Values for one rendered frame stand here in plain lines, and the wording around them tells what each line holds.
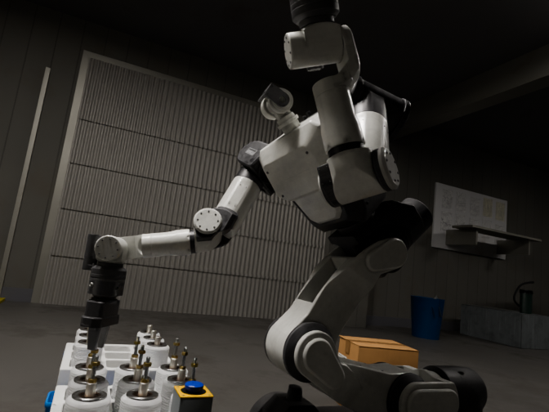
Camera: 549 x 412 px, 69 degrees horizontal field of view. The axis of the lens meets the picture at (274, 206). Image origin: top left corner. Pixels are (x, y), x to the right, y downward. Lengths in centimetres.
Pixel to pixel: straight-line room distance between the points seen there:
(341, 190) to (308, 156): 28
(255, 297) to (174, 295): 92
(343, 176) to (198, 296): 386
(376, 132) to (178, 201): 371
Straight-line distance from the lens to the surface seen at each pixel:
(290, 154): 101
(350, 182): 70
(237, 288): 459
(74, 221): 431
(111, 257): 110
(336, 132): 70
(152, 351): 162
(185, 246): 110
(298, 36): 78
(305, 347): 99
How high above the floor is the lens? 59
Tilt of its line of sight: 9 degrees up
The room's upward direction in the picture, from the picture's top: 7 degrees clockwise
